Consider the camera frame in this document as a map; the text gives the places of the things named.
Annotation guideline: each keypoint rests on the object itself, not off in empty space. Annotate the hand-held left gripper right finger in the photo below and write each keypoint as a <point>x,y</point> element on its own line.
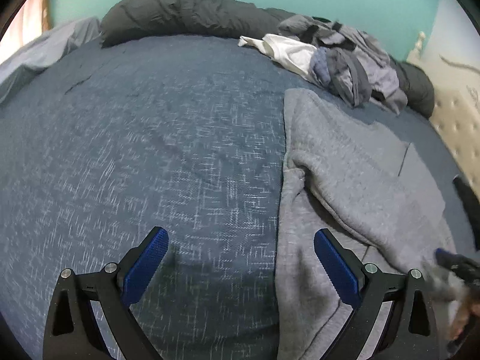
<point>335,266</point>

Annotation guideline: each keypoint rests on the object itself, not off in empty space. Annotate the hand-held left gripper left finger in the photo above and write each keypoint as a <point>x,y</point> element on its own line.
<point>144,266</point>

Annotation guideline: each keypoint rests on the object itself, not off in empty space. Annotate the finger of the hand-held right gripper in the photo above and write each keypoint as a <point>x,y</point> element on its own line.
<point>446,257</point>

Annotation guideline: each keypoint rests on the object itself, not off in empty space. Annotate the grey sweater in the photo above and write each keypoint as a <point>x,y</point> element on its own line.
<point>337,165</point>

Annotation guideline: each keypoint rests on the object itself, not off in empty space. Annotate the pile of grey clothes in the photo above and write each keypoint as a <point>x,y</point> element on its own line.
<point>378,71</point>

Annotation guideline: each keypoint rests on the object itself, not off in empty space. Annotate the person's right hand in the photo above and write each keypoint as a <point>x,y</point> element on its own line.
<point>465,318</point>

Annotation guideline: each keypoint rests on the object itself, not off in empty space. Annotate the bed with blue sheet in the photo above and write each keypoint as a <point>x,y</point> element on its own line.
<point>150,138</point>

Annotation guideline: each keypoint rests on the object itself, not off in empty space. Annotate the cream tufted headboard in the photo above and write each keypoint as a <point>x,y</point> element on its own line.
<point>457,120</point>

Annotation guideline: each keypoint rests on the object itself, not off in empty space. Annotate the blue garment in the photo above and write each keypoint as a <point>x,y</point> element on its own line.
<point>320,69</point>

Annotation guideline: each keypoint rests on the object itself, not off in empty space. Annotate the white shirt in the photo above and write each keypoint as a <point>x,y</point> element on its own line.
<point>292,54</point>

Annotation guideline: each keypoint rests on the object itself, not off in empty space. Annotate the light grey blanket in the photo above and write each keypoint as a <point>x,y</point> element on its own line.
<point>48,52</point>

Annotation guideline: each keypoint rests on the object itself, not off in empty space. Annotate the dark grey rolled duvet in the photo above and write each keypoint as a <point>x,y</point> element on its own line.
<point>180,15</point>

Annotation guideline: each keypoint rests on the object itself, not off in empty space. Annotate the pink curtain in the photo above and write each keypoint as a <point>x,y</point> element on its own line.
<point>30,18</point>

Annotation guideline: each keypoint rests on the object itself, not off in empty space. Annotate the wooden window frame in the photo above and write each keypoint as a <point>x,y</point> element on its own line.
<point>47,7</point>

